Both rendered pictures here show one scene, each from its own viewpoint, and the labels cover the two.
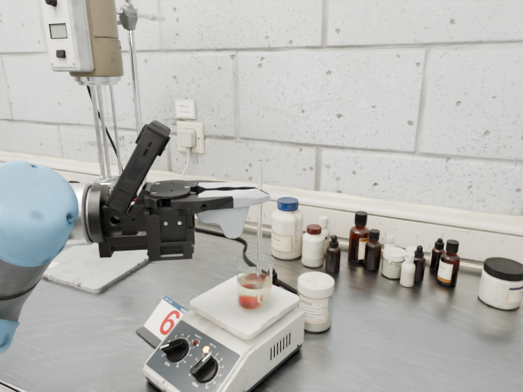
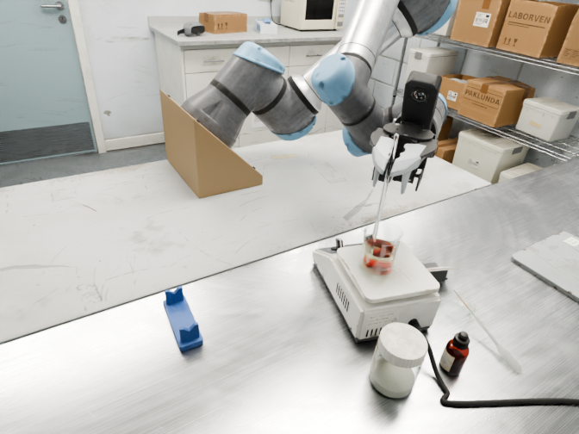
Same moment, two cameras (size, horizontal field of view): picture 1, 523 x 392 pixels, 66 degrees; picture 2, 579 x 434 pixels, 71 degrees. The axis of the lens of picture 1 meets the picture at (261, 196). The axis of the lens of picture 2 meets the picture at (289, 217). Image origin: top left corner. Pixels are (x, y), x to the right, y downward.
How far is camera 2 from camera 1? 0.78 m
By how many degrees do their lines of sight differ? 105
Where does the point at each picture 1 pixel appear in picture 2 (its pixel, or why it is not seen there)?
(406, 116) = not seen: outside the picture
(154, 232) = not seen: hidden behind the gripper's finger
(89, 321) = (460, 247)
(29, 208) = (319, 71)
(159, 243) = not seen: hidden behind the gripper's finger
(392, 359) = (293, 401)
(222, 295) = (400, 257)
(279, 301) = (370, 282)
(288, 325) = (349, 293)
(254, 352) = (331, 262)
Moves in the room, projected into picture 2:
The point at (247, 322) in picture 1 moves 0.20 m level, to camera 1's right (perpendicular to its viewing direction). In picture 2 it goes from (351, 254) to (278, 336)
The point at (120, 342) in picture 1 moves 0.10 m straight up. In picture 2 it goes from (424, 254) to (437, 210)
